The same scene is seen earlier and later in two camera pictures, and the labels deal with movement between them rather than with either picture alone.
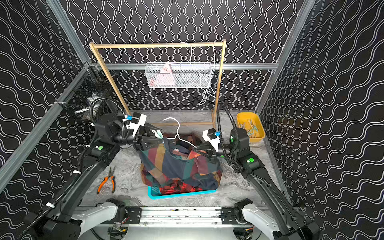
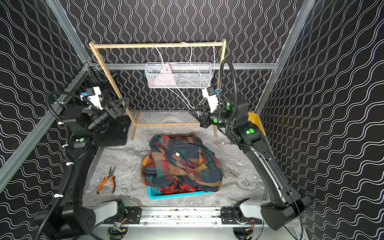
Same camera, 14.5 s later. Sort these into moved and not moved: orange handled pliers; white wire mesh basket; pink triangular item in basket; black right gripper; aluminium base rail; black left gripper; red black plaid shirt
Moved: black left gripper; black right gripper
Not moved: red black plaid shirt; aluminium base rail; white wire mesh basket; orange handled pliers; pink triangular item in basket
